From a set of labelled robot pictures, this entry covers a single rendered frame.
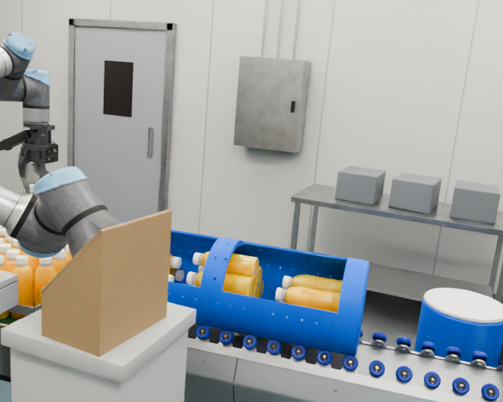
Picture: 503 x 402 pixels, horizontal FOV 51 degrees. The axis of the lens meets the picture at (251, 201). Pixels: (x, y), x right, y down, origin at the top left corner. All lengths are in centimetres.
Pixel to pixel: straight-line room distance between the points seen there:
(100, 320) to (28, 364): 25
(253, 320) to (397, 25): 360
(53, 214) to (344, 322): 81
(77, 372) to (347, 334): 72
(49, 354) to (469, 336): 129
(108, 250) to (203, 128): 425
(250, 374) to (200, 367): 16
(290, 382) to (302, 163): 349
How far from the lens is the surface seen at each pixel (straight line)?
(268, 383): 166
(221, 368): 168
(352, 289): 152
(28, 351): 128
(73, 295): 116
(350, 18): 487
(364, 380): 162
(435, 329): 194
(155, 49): 550
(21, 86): 165
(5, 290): 173
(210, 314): 162
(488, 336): 194
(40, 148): 167
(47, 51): 636
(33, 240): 138
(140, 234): 116
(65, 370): 125
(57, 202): 126
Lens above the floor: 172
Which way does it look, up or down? 13 degrees down
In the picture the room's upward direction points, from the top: 5 degrees clockwise
